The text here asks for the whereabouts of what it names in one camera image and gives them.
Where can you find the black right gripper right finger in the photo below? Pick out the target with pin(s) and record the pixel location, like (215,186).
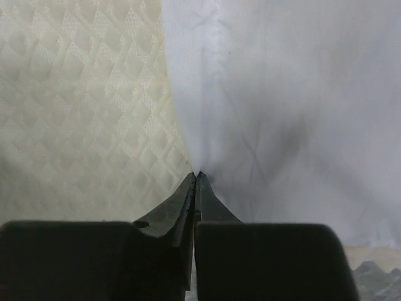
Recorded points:
(265,261)

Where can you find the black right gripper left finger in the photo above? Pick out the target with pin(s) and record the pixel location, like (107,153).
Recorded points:
(146,259)

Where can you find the white pillowcase with peach ruffles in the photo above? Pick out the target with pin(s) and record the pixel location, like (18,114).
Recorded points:
(292,109)

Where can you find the cream pillow with yellow edge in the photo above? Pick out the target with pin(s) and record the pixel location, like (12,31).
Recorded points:
(88,129)

